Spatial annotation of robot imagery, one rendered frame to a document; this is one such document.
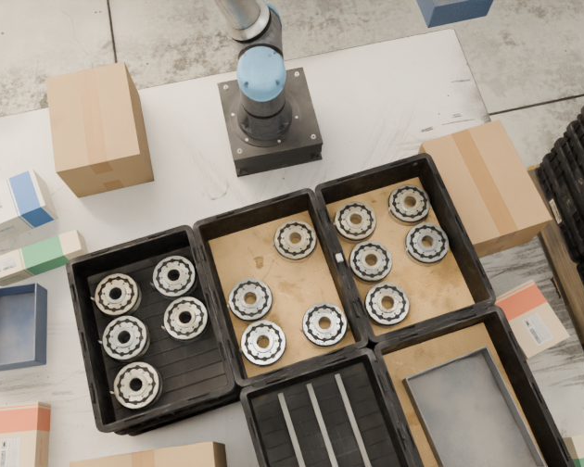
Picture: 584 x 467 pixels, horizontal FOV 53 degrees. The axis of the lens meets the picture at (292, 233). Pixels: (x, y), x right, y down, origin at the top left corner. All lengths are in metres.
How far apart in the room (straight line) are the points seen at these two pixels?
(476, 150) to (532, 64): 1.38
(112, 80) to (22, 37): 1.45
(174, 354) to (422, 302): 0.59
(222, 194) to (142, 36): 1.43
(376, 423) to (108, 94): 1.09
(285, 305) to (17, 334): 0.71
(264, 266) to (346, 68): 0.73
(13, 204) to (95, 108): 0.33
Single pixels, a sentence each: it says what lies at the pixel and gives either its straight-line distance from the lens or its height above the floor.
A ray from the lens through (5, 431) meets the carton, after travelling 1.59.
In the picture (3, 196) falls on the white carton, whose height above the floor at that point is 0.79.
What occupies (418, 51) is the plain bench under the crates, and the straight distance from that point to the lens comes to 1.95.
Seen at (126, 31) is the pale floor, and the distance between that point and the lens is 3.00.
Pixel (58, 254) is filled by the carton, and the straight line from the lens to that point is 1.66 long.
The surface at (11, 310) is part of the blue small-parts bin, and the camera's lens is 1.73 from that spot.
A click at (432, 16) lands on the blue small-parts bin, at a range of 1.48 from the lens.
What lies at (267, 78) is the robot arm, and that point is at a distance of 1.46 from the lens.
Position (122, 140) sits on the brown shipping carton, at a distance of 1.63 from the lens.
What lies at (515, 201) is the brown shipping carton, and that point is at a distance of 1.56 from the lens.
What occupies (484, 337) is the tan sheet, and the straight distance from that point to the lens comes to 1.46.
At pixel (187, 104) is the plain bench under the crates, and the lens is 1.84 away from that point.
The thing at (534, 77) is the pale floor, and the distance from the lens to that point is 2.90.
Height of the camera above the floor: 2.21
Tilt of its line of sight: 69 degrees down
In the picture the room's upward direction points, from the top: 4 degrees counter-clockwise
